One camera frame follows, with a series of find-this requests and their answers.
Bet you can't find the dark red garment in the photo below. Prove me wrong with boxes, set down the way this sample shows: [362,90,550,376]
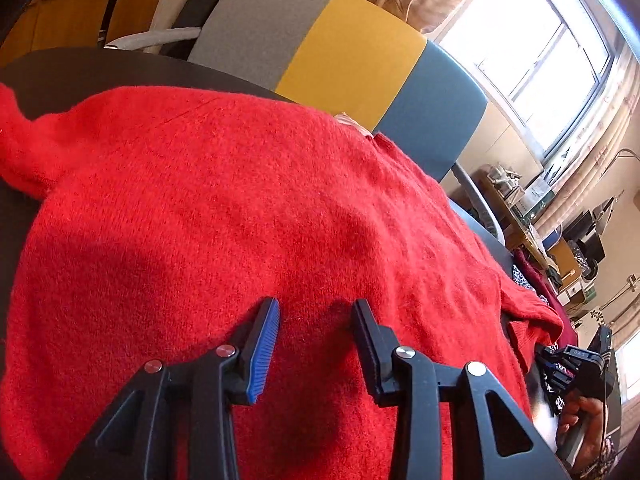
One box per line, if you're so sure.
[512,247,573,331]

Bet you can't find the pink floral cloth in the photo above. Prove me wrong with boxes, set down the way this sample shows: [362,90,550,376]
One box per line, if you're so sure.
[332,112,376,138]

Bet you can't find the person's right hand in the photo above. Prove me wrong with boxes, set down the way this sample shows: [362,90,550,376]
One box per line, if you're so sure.
[557,397,608,476]

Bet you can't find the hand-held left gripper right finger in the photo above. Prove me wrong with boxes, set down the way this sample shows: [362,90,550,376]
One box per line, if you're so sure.
[350,299,571,480]

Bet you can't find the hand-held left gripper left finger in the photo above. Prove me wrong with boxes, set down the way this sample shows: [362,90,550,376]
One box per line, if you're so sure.
[60,297,281,480]

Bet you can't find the red knit sweater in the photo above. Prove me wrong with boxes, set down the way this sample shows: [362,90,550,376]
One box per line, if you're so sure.
[0,82,566,480]

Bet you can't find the window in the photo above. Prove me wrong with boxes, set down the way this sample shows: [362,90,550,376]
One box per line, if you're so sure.
[435,0,616,161]

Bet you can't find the wooden cabinet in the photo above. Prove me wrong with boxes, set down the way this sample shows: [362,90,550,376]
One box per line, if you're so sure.
[0,0,176,66]

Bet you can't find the black and white chair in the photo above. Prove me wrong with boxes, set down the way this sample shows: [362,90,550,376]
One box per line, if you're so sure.
[105,0,261,56]

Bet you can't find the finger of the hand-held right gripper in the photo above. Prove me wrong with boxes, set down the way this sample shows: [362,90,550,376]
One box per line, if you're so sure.
[536,345,571,378]

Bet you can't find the leopard print garment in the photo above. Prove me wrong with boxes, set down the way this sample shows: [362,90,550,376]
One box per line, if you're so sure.
[510,265,536,291]

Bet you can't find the cluttered wooden desk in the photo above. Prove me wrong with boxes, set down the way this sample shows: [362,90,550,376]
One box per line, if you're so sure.
[475,162,586,306]

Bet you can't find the grey yellow blue chair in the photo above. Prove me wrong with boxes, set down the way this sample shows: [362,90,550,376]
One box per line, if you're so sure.
[187,0,506,251]

